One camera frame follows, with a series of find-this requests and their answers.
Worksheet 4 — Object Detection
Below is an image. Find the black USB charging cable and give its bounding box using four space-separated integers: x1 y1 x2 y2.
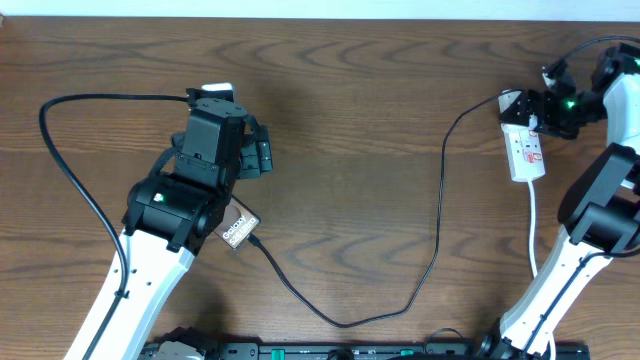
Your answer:
246 89 524 330

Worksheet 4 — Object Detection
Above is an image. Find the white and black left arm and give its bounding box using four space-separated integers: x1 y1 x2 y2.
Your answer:
66 90 273 359

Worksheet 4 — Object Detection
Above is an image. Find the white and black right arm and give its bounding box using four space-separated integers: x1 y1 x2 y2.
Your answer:
476 35 639 359

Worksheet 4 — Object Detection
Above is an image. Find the white power strip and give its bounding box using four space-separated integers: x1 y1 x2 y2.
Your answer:
500 115 545 183

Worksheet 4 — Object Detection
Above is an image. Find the white power strip cord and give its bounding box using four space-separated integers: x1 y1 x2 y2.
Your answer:
527 180 556 360

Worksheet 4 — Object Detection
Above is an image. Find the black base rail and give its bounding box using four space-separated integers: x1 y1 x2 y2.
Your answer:
139 327 591 360

